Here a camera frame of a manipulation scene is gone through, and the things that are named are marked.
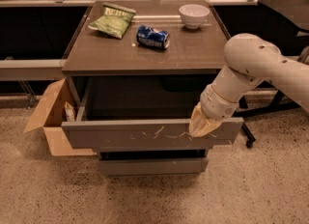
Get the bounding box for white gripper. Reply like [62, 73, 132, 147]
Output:
[189, 85, 239, 137]

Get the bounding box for grey top drawer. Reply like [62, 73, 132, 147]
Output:
[62, 76, 243, 152]

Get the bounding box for grey drawer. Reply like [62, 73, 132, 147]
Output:
[98, 157, 208, 176]
[62, 76, 243, 152]

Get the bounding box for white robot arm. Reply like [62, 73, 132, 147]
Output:
[189, 33, 309, 137]

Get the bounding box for grey bottom drawer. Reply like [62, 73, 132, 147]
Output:
[98, 157, 208, 176]

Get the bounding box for grey drawer cabinet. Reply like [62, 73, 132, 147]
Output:
[62, 0, 233, 177]

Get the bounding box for open cardboard box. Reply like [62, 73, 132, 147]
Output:
[24, 79, 95, 156]

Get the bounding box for crushed blue soda can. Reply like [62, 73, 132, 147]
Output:
[136, 25, 170, 49]

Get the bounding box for white ceramic bowl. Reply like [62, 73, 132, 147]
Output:
[179, 4, 210, 29]

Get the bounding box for green chip bag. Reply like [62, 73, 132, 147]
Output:
[88, 3, 136, 39]

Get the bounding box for white wrapper in box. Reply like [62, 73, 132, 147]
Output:
[65, 101, 75, 122]

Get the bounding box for black rolling table stand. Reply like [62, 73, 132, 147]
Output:
[233, 0, 309, 149]

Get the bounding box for metal window railing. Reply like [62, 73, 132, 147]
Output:
[0, 0, 309, 81]

